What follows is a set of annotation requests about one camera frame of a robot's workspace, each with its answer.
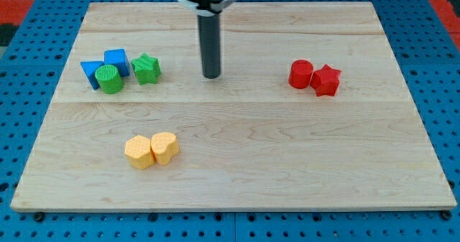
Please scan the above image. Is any red star block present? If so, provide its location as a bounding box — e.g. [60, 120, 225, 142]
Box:
[310, 64, 341, 97]

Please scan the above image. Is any green star block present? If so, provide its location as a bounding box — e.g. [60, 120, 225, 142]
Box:
[131, 53, 161, 85]

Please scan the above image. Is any yellow heart block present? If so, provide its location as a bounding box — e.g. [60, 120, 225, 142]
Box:
[151, 132, 180, 165]

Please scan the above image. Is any blue triangle block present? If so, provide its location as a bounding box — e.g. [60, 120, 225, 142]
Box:
[80, 61, 104, 90]

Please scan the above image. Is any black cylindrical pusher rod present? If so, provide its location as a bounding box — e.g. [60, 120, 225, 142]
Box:
[198, 14, 221, 79]

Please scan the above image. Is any green cylinder block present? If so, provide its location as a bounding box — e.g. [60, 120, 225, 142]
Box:
[95, 65, 124, 94]

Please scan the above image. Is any yellow hexagon block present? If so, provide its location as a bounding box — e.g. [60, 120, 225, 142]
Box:
[124, 135, 155, 169]

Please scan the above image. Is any red cylinder block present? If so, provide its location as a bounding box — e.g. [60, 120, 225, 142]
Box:
[288, 60, 313, 89]

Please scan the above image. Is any blue cube block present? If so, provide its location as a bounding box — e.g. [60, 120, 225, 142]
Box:
[104, 48, 130, 77]

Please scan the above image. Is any wooden board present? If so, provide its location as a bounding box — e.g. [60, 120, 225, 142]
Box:
[11, 2, 457, 213]

